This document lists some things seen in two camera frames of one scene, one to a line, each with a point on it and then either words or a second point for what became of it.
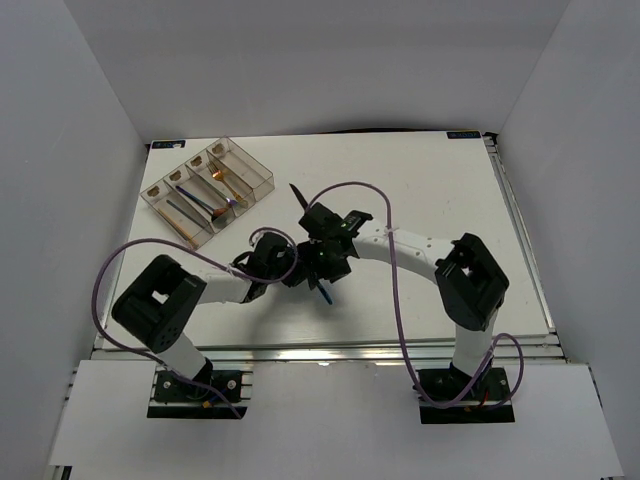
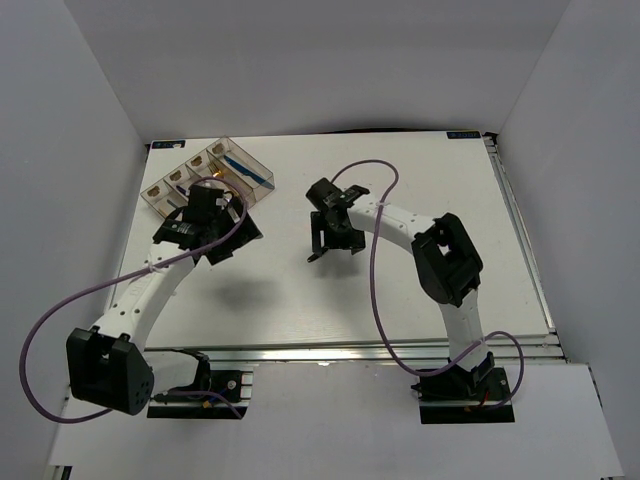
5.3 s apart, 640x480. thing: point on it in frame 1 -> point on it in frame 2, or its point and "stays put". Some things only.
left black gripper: (290, 254) -> (244, 232)
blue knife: (320, 286) -> (249, 172)
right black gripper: (307, 255) -> (355, 241)
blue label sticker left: (166, 144) stays put
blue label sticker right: (463, 135) stays put
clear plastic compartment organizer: (203, 194) stays put
